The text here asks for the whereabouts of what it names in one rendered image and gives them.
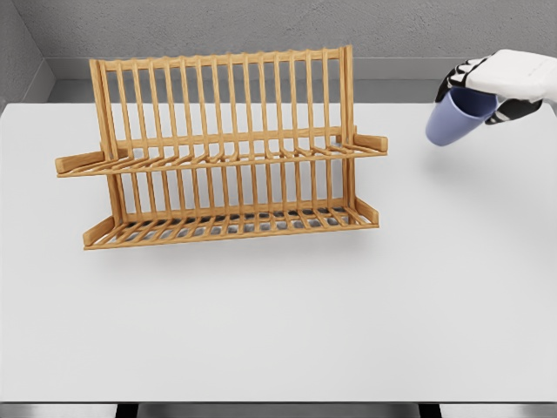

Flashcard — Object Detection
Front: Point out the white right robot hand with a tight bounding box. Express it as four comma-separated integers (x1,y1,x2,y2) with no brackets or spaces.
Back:
435,49,557,126

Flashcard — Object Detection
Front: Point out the blue cup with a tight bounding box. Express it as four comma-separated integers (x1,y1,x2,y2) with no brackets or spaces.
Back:
425,85,500,148

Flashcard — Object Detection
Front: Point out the wooden two-tier dish rack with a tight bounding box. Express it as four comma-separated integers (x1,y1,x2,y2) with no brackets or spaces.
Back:
54,44,389,252

